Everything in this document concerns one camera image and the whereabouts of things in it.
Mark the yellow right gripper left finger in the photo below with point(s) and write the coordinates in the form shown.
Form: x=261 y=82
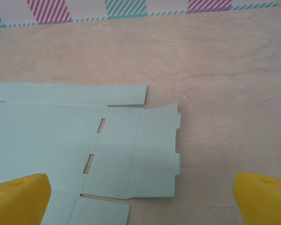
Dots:
x=18 y=201

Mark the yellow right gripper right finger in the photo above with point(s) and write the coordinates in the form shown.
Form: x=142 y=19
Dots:
x=264 y=201

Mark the light blue paper box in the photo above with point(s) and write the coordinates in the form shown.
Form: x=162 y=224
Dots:
x=61 y=131

